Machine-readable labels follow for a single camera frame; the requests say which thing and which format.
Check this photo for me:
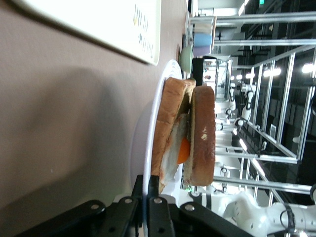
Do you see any fried egg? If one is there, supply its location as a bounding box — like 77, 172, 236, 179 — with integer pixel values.
160, 113, 191, 183

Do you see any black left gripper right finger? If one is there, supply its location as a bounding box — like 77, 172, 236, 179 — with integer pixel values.
147, 175, 250, 237

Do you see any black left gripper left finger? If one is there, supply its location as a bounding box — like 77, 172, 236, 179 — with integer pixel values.
14, 175, 144, 237

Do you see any cream bear print tray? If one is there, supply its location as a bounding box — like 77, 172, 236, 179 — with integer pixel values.
12, 0, 161, 66

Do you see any aluminium background frame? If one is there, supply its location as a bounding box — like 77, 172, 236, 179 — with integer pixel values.
189, 11, 316, 198

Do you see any brown table mat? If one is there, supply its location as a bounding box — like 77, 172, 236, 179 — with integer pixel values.
0, 0, 191, 237

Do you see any plain bread slice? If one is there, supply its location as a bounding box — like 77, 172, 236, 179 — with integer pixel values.
182, 85, 217, 186

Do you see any pale round plate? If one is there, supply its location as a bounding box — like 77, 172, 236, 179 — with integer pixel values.
142, 59, 197, 233

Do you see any blue cup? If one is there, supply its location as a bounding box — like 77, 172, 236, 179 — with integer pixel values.
194, 33, 213, 47

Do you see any lavender cup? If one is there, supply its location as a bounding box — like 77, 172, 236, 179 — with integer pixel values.
192, 46, 212, 56

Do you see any mint green bowl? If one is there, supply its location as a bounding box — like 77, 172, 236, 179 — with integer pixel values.
179, 44, 195, 74

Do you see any beige cup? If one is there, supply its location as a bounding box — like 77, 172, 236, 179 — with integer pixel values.
195, 16, 217, 34

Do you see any white wire rack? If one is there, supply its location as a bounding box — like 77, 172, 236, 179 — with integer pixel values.
187, 14, 218, 57

